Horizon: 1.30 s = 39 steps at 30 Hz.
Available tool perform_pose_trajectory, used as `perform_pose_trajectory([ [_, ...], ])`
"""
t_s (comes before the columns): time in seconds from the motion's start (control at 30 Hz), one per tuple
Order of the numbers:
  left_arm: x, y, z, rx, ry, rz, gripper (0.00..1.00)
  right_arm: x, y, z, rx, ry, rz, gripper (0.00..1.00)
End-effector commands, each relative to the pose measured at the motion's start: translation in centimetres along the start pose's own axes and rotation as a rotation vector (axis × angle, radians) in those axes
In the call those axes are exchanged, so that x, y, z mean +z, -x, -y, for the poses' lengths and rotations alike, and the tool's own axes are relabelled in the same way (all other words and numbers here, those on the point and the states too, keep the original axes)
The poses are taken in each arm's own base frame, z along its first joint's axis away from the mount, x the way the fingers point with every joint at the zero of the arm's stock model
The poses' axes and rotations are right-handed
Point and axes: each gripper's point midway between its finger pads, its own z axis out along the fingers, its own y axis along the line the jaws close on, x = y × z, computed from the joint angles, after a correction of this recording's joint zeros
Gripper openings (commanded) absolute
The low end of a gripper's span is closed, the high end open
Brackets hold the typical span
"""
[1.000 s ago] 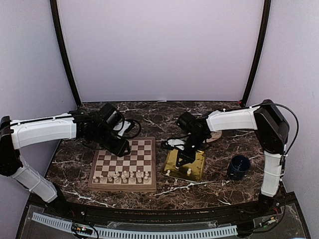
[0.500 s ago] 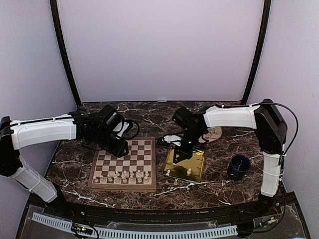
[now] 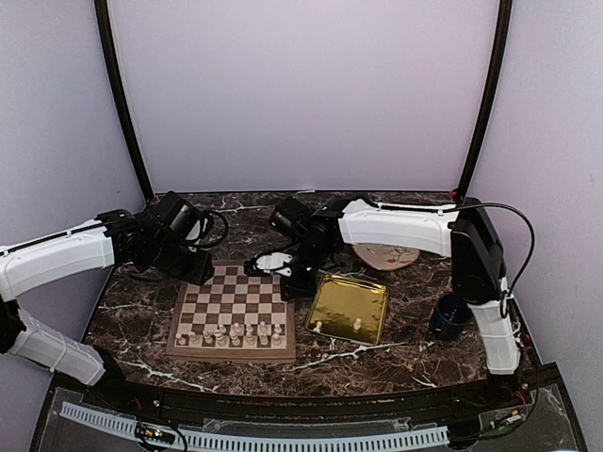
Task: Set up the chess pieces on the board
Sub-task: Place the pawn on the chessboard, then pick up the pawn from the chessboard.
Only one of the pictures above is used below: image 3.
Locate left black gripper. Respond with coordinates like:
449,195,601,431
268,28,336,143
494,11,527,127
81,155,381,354
149,237,214,286

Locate right black frame post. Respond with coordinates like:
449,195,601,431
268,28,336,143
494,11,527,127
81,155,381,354
452,0,513,202

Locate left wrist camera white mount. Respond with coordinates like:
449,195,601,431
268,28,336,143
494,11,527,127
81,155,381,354
185,210,229,250

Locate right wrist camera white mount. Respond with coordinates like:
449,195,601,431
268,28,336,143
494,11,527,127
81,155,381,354
243,251,293,277

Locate black frame post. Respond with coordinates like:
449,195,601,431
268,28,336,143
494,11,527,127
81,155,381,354
93,0,155,202
452,0,513,202

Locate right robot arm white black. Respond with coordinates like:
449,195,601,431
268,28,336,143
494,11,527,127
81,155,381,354
269,197,523,409

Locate dark blue mug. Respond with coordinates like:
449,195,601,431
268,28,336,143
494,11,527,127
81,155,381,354
429,293,473,342

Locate beige floral ceramic plate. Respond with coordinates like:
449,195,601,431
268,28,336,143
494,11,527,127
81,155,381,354
352,244,420,272

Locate white chess rook piece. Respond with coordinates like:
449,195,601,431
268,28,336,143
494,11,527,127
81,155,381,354
175,333,186,346

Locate white cable duct strip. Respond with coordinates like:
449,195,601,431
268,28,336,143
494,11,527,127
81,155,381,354
59,402,450,451

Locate white chess queen piece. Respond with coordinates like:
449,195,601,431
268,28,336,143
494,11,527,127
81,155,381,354
215,331,227,347

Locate white chess king piece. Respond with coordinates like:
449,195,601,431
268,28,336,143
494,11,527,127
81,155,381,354
229,330,241,347

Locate wooden chess board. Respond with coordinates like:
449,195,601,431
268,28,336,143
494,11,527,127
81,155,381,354
167,261,296,363

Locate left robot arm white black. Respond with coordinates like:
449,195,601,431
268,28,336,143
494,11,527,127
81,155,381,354
1,192,215,411

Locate gold metal tray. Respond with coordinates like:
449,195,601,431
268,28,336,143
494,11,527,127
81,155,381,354
305,274,389,346

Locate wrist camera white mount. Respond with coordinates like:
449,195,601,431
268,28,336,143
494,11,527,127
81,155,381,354
243,251,293,277
185,210,229,250

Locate left black frame post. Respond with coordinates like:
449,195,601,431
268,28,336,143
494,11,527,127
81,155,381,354
93,0,155,202

